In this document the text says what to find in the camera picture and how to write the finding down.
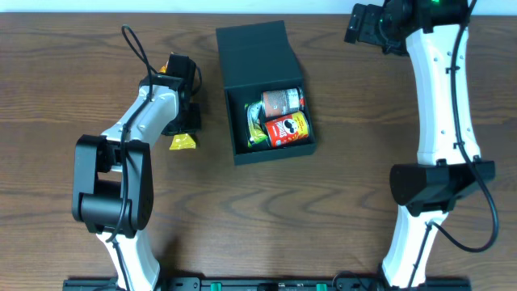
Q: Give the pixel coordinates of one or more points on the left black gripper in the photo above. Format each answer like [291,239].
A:
[191,122]

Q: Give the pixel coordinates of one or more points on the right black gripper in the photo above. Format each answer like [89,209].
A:
[359,23]

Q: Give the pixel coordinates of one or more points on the yellow snack packet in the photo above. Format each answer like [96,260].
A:
[183,141]

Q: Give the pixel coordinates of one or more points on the green snack packet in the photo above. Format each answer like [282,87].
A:
[255,133]

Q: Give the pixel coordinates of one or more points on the silver Pringles can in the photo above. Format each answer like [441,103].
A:
[283,102]

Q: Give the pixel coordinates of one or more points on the red Pringles can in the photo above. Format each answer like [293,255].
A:
[287,129]

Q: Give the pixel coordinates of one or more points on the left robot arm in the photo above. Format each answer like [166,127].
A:
[113,180]

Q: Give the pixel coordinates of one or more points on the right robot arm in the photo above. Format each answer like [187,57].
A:
[449,165]

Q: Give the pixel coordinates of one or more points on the orange-yellow snack packet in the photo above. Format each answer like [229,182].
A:
[164,68]

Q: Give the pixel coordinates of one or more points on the black open gift box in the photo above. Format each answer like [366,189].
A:
[255,58]

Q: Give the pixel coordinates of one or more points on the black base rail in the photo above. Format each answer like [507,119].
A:
[340,284]

